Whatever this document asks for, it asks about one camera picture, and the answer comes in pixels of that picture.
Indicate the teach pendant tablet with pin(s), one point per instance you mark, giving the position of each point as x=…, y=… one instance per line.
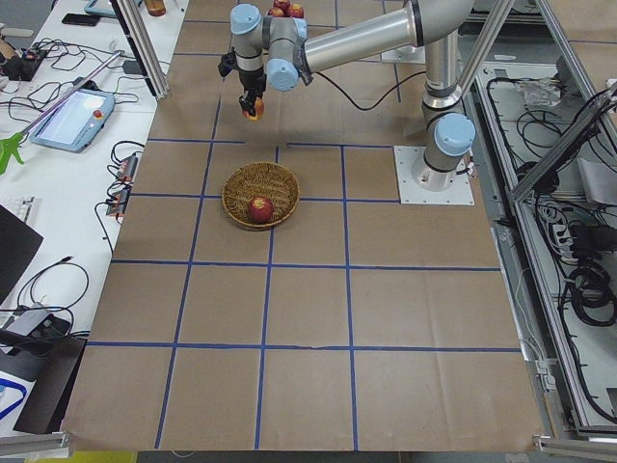
x=73, y=125

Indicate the red yellow apple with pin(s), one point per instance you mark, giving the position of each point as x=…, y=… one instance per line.
x=256, y=112

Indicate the woven wicker basket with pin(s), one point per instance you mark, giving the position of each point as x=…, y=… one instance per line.
x=267, y=179

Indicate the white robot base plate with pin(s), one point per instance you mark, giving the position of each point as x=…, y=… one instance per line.
x=419, y=185

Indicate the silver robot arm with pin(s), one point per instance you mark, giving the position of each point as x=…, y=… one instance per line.
x=276, y=51

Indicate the dark red apple in basket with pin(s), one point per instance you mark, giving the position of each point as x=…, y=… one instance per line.
x=260, y=210

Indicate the black laptop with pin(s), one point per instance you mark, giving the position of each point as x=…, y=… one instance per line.
x=19, y=245

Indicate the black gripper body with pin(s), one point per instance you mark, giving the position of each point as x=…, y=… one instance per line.
x=252, y=81

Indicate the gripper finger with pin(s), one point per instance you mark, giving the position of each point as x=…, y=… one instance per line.
x=247, y=104

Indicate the aluminium frame post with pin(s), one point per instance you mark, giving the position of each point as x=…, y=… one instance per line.
x=136, y=33

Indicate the green reacher grabber tool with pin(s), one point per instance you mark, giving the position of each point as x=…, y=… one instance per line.
x=10, y=145

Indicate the white keyboard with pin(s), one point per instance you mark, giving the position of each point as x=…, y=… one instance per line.
x=21, y=207

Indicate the black smartphone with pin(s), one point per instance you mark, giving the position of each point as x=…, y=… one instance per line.
x=85, y=20

